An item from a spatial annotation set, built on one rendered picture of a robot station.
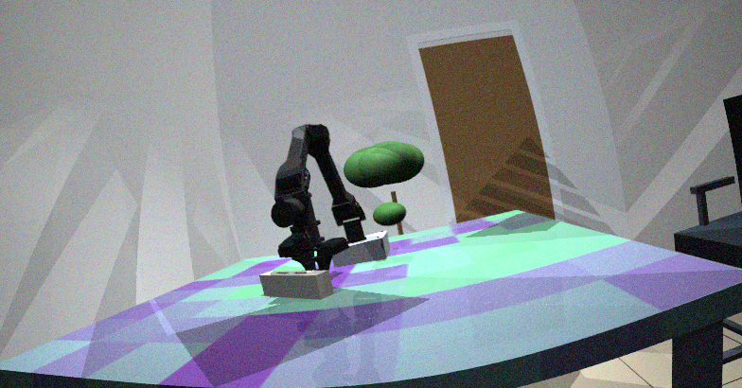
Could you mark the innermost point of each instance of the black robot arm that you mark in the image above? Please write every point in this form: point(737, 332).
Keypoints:
point(292, 198)

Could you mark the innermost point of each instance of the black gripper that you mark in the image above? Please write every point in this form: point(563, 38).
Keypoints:
point(325, 249)

